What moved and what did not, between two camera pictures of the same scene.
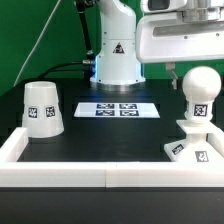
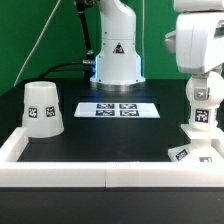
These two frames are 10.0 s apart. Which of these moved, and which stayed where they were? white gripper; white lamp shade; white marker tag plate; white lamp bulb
Moved: white gripper; white lamp bulb
Stayed: white lamp shade; white marker tag plate
